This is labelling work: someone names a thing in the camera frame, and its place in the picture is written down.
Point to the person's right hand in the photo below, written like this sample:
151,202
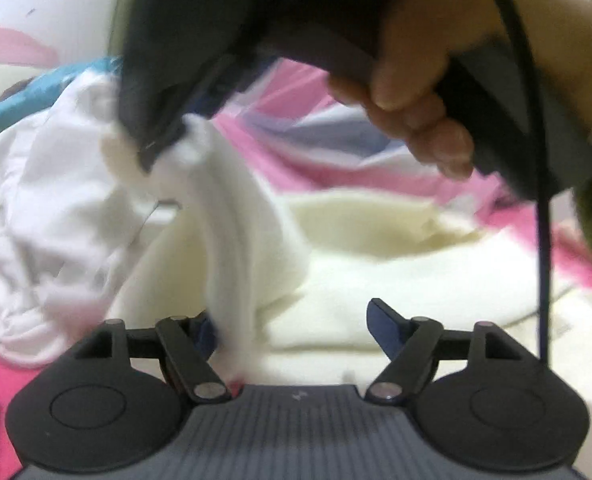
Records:
475,25

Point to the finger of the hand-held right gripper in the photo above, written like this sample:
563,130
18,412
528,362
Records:
151,120

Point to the pink floral fleece blanket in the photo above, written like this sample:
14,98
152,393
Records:
6,385

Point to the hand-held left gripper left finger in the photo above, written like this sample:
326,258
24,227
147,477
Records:
205,337

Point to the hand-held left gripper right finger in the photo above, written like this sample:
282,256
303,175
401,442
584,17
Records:
383,329

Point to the teal cloth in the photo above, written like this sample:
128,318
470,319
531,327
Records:
41,90

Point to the cream fleece deer sweater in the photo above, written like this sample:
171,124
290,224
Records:
400,270

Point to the white shirt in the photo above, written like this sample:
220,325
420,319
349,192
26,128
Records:
66,210

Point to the pink floral duvet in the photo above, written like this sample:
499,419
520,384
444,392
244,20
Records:
326,125

